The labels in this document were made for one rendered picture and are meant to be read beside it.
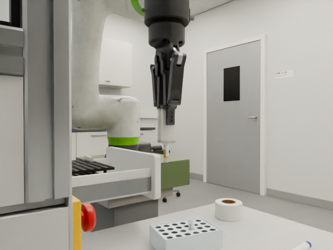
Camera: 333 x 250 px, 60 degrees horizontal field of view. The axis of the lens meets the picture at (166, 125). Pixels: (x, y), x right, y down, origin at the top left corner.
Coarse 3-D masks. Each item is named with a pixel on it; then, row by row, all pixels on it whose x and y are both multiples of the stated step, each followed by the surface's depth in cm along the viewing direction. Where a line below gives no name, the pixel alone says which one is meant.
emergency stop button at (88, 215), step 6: (84, 204) 41; (90, 204) 41; (84, 210) 40; (90, 210) 40; (84, 216) 40; (90, 216) 40; (84, 222) 40; (90, 222) 40; (84, 228) 41; (90, 228) 40
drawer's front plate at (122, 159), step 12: (108, 156) 93; (120, 156) 85; (132, 156) 79; (144, 156) 74; (156, 156) 71; (120, 168) 85; (132, 168) 80; (156, 168) 71; (156, 180) 71; (156, 192) 71
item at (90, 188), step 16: (96, 160) 89; (80, 176) 62; (96, 176) 64; (112, 176) 66; (128, 176) 68; (144, 176) 71; (80, 192) 61; (96, 192) 63; (112, 192) 66; (128, 192) 68; (144, 192) 71
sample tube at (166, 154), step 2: (164, 144) 59; (166, 144) 59; (168, 144) 59; (164, 146) 59; (166, 146) 59; (164, 148) 59; (166, 148) 59; (164, 150) 59; (166, 150) 59; (164, 152) 59; (166, 152) 59; (164, 154) 59; (166, 154) 59; (168, 154) 59; (164, 156) 59; (166, 156) 59; (164, 158) 59; (166, 158) 59; (164, 160) 59; (166, 160) 59; (164, 162) 59; (166, 162) 59
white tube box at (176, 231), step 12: (156, 228) 58; (168, 228) 59; (180, 228) 59; (204, 228) 58; (216, 228) 58; (156, 240) 56; (168, 240) 52; (180, 240) 53; (192, 240) 54; (204, 240) 55; (216, 240) 57
